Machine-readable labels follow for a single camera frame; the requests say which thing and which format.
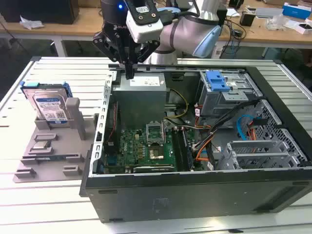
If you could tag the black RAM slot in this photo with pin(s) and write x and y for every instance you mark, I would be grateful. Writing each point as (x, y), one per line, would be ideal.
(184, 151)
(175, 148)

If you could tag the black PC case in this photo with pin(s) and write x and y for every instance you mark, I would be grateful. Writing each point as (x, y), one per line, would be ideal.
(170, 195)

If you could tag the green motherboard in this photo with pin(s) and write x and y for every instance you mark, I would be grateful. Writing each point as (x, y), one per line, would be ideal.
(131, 146)

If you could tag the blue cardboard box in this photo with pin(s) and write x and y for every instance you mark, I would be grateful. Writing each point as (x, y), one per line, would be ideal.
(296, 11)

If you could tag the hard disk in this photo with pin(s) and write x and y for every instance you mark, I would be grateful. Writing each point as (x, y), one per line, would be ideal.
(48, 107)

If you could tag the metal disk bay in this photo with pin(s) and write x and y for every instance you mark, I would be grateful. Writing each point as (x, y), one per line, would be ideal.
(256, 146)

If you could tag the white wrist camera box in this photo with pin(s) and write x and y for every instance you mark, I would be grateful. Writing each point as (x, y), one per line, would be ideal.
(146, 29)

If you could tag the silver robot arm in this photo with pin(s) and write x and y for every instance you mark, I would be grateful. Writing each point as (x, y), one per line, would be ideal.
(185, 31)

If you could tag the silver CPU chip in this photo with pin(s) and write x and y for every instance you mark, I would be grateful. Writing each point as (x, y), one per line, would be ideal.
(41, 145)

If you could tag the crumpled white paper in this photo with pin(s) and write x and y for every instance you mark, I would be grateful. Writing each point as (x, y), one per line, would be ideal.
(30, 24)

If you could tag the metal optical drive cage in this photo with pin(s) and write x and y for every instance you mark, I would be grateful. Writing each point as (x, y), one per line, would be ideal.
(219, 102)

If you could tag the large black box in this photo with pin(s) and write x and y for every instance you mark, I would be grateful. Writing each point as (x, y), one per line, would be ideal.
(36, 11)

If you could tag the gray parts rack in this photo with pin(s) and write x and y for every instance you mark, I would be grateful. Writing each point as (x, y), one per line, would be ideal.
(64, 139)

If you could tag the small black box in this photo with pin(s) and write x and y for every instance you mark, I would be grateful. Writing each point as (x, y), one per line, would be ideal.
(247, 19)

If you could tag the wooden desk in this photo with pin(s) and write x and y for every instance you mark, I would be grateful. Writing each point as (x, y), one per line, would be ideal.
(263, 36)
(73, 30)

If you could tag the gray power supply unit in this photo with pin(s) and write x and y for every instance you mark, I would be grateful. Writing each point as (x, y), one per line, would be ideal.
(139, 102)

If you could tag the CPU socket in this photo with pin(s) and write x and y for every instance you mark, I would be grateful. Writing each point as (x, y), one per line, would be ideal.
(156, 153)

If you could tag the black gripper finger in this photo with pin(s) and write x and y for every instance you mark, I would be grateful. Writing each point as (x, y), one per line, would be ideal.
(109, 46)
(148, 52)

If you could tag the black graphics card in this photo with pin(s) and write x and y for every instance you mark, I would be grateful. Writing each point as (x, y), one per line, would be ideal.
(153, 168)

